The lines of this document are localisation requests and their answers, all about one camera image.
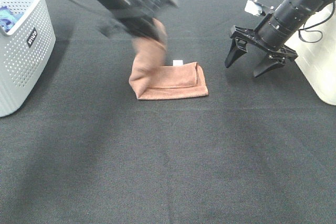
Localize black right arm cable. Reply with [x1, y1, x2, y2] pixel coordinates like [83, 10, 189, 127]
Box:
[298, 1, 336, 44]

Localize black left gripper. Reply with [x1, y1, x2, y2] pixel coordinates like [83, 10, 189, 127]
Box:
[101, 0, 179, 40]

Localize white plastic basket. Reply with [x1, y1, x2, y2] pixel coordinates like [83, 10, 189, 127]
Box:
[286, 4, 335, 105]

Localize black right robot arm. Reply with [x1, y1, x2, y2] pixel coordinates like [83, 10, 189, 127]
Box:
[225, 0, 335, 77]

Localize grey perforated laundry basket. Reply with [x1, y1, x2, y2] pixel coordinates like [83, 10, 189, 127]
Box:
[1, 0, 56, 117]

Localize brown microfibre towel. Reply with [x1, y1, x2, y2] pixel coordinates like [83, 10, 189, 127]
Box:
[129, 19, 208, 100]

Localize blue towel in basket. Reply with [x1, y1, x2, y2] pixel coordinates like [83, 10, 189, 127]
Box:
[1, 6, 18, 33]

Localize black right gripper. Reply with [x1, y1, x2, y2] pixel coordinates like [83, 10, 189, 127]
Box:
[224, 25, 298, 78]

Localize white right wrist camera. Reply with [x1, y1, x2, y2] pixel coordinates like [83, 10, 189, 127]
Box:
[244, 0, 275, 16]

